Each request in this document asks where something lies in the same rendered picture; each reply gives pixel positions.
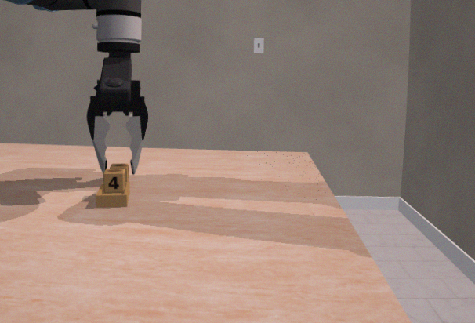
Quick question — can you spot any brown wooden number cube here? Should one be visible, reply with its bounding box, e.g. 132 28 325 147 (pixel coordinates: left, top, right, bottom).
103 169 125 193
110 164 129 182

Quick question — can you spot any brown wooden tray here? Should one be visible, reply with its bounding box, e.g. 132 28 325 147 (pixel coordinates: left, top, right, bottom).
96 182 130 208

